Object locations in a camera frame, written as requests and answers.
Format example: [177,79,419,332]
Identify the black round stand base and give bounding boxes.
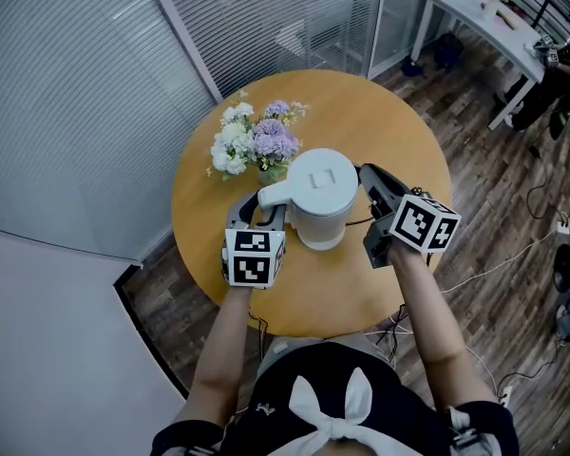
[552,243,570,295]

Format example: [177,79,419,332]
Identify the small dark bag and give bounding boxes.
[400,56,425,79]

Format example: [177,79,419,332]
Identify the person's left forearm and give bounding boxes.
[172,284,257,428]

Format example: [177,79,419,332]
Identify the person's grey shorts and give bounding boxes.
[255,331,391,377]

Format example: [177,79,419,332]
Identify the black bag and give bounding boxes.
[432,31,466,69]

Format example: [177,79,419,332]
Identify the person's black top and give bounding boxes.
[150,341,521,456]

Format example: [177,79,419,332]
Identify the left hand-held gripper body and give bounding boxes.
[219,200,287,291]

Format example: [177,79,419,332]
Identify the white rectangular table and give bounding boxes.
[409,0,548,132]

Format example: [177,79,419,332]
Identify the long white cable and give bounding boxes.
[437,228,560,295]

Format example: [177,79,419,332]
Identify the glass flower vase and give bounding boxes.
[256,161,290,187]

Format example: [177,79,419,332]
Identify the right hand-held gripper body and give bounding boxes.
[362,178,463,271]

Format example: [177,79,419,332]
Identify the white electric kettle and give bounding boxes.
[256,147,360,252]

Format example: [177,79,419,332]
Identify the person's right forearm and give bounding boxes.
[388,243,499,414]

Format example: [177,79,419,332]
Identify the white bow on top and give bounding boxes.
[264,367,410,456]

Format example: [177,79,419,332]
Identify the white and purple flower bouquet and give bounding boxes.
[205,89,311,182]

